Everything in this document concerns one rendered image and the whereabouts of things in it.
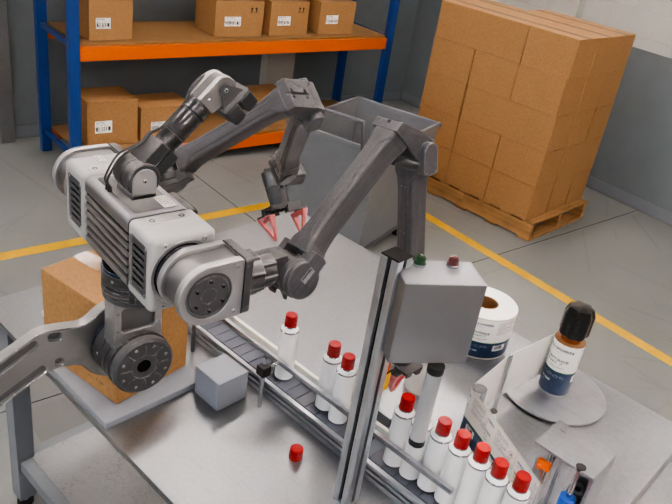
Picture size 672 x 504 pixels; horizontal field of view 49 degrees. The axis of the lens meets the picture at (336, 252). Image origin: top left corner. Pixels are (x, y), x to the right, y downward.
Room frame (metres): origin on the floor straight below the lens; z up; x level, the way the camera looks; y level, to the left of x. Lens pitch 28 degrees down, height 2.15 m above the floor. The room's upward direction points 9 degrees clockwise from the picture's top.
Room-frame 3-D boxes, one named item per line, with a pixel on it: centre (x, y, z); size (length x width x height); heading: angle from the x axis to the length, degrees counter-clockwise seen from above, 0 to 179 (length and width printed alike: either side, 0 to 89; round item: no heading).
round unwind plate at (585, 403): (1.75, -0.69, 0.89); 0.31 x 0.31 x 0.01
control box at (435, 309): (1.26, -0.21, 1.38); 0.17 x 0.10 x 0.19; 106
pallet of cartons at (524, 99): (5.35, -1.12, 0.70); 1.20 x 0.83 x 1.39; 49
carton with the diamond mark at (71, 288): (1.60, 0.55, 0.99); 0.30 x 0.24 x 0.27; 58
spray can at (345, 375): (1.47, -0.08, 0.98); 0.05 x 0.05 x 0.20
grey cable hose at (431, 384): (1.21, -0.24, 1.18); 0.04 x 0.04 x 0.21
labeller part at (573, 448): (1.20, -0.57, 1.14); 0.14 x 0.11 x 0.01; 51
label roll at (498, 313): (1.95, -0.48, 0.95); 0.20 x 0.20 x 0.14
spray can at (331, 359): (1.52, -0.04, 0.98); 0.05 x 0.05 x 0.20
